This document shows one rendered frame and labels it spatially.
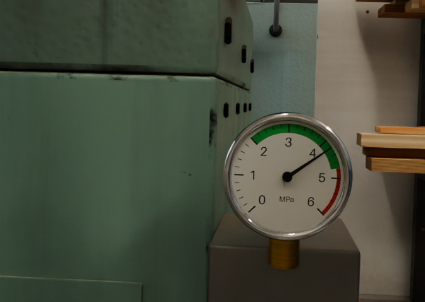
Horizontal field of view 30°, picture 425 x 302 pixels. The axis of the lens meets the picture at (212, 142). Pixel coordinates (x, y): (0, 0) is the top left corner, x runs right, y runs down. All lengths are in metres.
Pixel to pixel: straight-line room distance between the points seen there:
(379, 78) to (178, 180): 2.47
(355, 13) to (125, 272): 2.49
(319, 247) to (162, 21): 0.15
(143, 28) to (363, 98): 2.46
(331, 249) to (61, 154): 0.16
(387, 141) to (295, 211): 2.03
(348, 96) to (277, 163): 2.50
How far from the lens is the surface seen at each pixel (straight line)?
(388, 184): 2.92
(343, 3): 2.91
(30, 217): 0.48
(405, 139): 2.42
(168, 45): 0.45
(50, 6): 0.47
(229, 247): 0.42
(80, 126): 0.46
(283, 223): 0.39
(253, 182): 0.39
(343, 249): 0.43
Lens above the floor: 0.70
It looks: 3 degrees down
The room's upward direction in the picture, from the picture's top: 2 degrees clockwise
